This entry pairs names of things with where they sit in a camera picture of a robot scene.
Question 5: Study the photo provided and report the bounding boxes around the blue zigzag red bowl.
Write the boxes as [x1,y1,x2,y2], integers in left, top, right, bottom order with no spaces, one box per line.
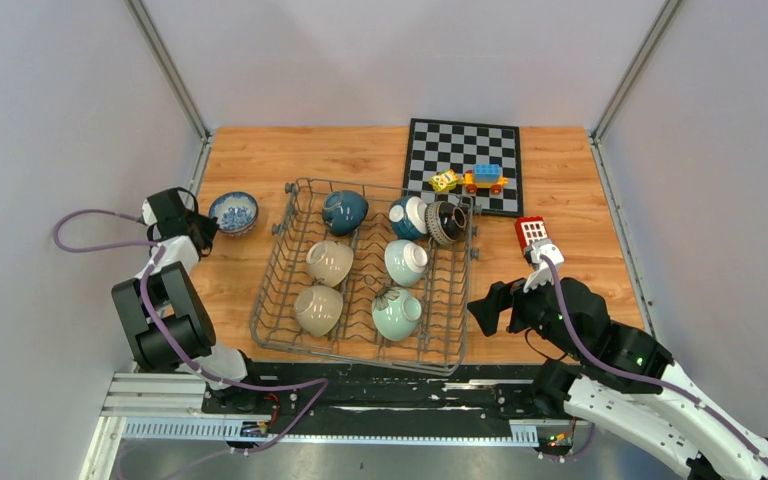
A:
[221,224,255,238]

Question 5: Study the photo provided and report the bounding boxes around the black white chessboard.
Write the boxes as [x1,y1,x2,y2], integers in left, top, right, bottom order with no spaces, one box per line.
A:
[403,118,525,217]

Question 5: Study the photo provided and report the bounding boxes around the yellow toy block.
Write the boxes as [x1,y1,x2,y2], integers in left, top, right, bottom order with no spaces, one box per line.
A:
[428,169,462,194]

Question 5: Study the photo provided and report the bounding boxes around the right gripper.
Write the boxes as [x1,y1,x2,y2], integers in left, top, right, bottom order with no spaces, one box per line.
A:
[466,264,583,359]

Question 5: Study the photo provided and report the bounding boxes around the mint green flower bowl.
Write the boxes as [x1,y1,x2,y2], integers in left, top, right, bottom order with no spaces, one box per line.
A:
[371,286,423,341]

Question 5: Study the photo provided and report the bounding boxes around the red toy brick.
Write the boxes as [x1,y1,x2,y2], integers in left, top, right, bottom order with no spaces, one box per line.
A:
[515,216,548,253]

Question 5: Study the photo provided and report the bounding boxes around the dark patterned bowl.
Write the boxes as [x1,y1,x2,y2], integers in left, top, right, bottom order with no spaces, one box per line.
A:
[425,201,467,246]

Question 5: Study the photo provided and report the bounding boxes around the white blue floral bowl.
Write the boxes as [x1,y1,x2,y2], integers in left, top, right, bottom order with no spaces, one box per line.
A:
[208,191,259,232]

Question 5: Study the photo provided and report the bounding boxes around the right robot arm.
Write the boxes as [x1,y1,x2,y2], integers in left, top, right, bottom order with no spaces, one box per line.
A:
[468,278,768,479]

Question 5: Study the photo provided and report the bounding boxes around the dark blue bowl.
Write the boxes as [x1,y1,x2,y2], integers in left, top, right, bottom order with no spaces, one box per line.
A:
[322,190,369,237]

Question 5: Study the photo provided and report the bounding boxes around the light teal checked bowl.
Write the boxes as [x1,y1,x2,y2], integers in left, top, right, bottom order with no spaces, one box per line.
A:
[384,239,429,288]

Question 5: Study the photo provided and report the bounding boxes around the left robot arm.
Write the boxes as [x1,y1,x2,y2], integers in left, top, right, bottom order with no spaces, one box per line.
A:
[111,187,267,413]

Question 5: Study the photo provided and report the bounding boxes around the grey wire dish rack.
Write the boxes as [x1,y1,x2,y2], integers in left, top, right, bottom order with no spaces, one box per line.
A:
[249,178,478,376]

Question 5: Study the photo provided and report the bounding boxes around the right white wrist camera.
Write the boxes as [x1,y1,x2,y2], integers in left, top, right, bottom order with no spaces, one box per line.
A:
[523,238,564,292]

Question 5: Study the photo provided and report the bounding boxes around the beige bowl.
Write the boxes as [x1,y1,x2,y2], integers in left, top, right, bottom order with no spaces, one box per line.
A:
[305,240,354,287]
[293,285,344,337]

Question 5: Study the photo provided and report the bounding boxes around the blue orange toy car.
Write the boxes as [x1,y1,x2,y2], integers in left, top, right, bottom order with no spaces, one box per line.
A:
[462,163,507,195]

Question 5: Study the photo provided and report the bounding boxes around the teal white bowl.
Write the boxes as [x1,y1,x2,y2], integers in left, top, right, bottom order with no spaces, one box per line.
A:
[388,195,428,241]

